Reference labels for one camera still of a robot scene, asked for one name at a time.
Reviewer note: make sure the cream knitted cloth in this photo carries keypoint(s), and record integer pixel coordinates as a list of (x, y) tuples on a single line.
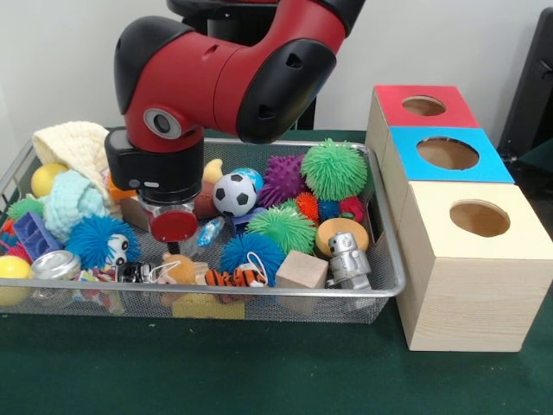
[(78, 147)]

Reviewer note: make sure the silver metal can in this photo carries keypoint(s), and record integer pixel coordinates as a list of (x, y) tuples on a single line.
[(54, 264)]

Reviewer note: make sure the green furry ball with eyes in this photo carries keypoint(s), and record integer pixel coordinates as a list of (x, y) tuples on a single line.
[(334, 169)]

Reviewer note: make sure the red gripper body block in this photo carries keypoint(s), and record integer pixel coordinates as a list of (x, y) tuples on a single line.
[(174, 225)]

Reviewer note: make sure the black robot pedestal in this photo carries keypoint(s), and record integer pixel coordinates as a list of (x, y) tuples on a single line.
[(225, 17)]

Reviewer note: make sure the green spiky ball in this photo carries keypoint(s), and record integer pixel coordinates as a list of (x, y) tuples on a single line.
[(283, 229)]

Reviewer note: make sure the globe print ball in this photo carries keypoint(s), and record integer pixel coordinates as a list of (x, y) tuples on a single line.
[(252, 177)]

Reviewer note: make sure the purple spiky ball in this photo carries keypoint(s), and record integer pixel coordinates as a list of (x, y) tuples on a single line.
[(285, 177)]

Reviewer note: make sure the light teal knitted cloth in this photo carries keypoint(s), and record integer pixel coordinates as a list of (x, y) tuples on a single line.
[(73, 201)]

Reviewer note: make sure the plain yellow ball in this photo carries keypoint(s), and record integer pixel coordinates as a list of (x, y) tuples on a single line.
[(12, 278)]

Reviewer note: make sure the toy hamburger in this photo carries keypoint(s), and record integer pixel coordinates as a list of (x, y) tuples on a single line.
[(341, 232)]

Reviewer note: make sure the wooden box with three holes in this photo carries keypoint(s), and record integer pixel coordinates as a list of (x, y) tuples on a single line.
[(467, 294)]

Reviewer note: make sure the silver toy robot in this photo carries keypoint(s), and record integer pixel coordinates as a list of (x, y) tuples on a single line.
[(348, 259)]

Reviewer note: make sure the shallow clear mesh bin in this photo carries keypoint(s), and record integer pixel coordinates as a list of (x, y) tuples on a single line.
[(384, 290)]

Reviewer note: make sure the clear plastic packet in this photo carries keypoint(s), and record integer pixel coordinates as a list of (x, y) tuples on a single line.
[(210, 232)]

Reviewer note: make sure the purple toy block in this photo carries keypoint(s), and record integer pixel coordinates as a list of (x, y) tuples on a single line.
[(242, 222)]

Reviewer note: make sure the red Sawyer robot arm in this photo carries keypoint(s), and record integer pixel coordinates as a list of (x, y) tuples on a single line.
[(225, 78)]

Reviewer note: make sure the black and white soccer ball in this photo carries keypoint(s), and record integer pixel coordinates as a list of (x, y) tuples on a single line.
[(235, 194)]

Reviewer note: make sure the blue spiky ball with eyes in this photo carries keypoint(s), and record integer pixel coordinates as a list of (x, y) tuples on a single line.
[(95, 240)]

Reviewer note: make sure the dark green table cloth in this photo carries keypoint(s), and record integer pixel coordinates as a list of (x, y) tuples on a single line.
[(259, 372)]

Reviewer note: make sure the yellow smiley face ball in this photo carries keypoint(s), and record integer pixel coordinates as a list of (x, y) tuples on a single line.
[(47, 178)]

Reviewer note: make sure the small wooden block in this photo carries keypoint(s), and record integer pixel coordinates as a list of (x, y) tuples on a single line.
[(301, 270)]

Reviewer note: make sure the black chair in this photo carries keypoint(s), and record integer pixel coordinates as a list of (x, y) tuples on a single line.
[(531, 86)]

